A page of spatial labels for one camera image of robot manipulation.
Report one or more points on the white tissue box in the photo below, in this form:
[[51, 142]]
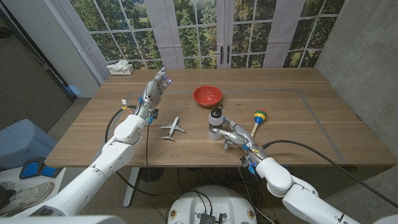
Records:
[[121, 70]]

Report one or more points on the white table leg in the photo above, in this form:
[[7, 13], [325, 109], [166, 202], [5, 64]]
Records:
[[130, 186]]

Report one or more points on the colourful wooden maraca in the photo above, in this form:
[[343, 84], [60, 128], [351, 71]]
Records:
[[260, 116]]

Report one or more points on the red bowl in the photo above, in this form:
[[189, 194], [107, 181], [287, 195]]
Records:
[[207, 96]]

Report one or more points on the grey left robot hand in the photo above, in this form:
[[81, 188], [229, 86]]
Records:
[[152, 95]]

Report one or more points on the blue black foot pedal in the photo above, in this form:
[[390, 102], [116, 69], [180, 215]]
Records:
[[31, 168]]

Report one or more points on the blue upholstered seat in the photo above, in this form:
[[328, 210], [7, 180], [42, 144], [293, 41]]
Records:
[[21, 140]]

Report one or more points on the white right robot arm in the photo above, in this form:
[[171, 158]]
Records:
[[280, 179]]

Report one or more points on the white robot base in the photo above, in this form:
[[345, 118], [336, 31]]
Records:
[[211, 202]]

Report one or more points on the printed window backdrop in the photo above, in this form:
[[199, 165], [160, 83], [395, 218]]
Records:
[[199, 34]]

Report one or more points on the white oil cruet bottle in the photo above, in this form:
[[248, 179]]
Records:
[[215, 119]]

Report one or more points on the grey sneaker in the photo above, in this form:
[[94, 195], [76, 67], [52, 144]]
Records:
[[28, 196]]

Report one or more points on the white toy airplane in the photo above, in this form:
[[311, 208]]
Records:
[[172, 127]]

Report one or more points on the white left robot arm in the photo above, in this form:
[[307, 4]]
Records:
[[118, 152]]

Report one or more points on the black floor fan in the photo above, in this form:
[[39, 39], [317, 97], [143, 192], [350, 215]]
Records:
[[151, 174]]

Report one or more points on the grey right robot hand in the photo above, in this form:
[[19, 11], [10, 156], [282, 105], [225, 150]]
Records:
[[241, 137]]

